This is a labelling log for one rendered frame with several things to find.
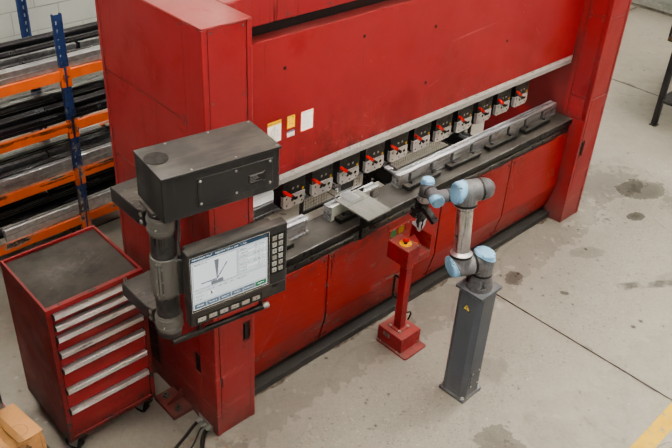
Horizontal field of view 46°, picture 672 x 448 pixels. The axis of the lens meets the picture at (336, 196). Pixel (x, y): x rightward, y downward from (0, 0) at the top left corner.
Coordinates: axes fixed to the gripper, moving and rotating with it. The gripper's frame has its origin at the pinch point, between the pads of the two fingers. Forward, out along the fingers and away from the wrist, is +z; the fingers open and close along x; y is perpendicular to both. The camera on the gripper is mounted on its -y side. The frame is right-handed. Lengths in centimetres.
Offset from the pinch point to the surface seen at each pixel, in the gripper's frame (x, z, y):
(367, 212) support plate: 28.9, -15.1, 17.1
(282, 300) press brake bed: 83, 24, 22
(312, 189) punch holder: 54, -30, 36
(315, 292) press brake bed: 59, 31, 21
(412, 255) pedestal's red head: 11.3, 8.9, -6.3
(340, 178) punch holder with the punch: 34, -29, 36
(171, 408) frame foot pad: 144, 84, 38
